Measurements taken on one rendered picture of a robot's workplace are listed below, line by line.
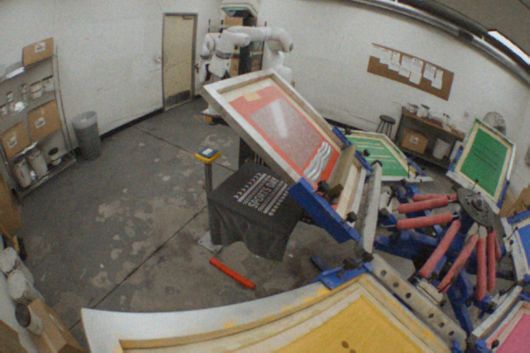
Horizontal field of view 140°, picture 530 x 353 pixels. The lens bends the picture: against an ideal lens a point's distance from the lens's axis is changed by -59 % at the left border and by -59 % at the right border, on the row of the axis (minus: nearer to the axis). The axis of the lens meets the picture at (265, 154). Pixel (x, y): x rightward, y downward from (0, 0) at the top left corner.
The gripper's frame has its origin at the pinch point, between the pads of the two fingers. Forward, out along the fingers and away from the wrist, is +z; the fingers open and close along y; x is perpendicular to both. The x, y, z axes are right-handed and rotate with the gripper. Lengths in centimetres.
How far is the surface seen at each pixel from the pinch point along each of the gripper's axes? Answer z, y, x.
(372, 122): 83, -126, -380
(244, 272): 134, -70, 2
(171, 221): 161, 18, -5
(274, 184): 41, -51, -9
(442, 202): -13, -130, -4
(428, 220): -6, -123, 8
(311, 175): 4, -65, 15
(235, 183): 46, -33, 3
